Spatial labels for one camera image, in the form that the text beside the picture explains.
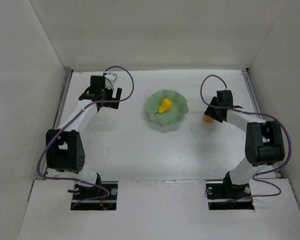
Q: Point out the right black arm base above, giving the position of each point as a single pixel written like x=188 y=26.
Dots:
x=220 y=198

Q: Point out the left aluminium table rail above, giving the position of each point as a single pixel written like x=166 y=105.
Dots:
x=41 y=167

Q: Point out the orange red fake peach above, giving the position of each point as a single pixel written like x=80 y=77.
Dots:
x=208 y=119

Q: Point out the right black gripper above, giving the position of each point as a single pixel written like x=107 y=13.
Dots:
x=213 y=111

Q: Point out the green scalloped fruit bowl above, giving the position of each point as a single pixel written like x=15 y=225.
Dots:
x=175 y=115

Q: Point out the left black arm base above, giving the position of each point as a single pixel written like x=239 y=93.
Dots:
x=85 y=198

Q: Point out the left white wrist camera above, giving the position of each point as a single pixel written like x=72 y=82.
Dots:
x=110 y=79

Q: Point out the aluminium table rail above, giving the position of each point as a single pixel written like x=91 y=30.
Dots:
x=273 y=174
x=41 y=167

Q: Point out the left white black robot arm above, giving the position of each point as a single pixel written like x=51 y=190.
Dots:
x=66 y=155

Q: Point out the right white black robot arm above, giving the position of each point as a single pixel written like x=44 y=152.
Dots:
x=264 y=147

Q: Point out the yellow fake pear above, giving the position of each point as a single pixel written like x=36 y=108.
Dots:
x=165 y=106

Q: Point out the right aluminium table rail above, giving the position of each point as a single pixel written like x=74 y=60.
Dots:
x=273 y=174

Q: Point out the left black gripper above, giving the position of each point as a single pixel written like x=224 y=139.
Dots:
x=110 y=97

